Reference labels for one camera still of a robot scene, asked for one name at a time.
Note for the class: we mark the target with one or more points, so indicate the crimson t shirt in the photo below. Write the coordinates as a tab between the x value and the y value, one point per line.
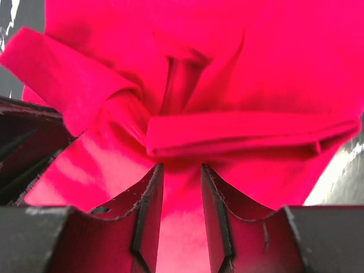
185	99

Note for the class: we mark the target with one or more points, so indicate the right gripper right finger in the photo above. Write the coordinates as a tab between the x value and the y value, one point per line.
245	236

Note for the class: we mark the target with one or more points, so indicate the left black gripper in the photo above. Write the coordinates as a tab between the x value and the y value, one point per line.
32	136

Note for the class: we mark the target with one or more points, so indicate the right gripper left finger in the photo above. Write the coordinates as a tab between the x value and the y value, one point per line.
122	235

